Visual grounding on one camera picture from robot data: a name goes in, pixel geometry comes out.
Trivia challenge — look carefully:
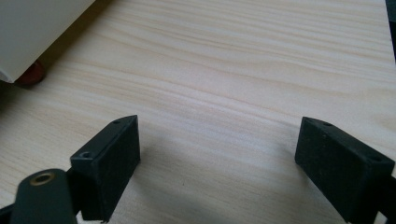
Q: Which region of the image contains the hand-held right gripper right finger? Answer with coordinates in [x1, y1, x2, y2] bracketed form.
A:
[294, 116, 396, 224]

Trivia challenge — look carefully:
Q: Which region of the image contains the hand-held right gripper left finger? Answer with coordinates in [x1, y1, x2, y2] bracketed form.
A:
[69, 114, 141, 223]

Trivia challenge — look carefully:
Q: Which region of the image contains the red rubber foot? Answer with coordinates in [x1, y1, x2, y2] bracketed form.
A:
[13, 60, 47, 87]

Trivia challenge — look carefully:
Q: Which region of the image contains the white appliance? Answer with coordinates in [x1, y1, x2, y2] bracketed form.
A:
[0, 0, 96, 84]

